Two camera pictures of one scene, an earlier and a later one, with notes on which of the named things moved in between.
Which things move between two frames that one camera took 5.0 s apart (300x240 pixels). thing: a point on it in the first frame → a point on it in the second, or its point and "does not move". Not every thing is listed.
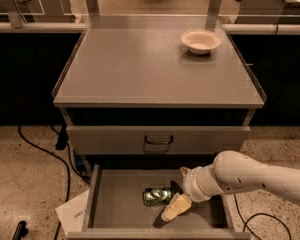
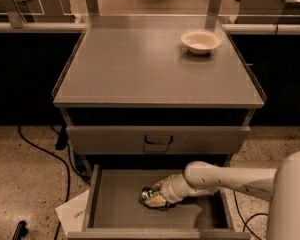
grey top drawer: x=158 y=140 does not move
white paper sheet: x=72 y=213 does not move
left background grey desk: x=16 y=4 does not move
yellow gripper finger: x=185 y=171 → x=157 y=185
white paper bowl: x=200 y=41 does not move
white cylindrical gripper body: x=190 y=184 → x=168 y=191
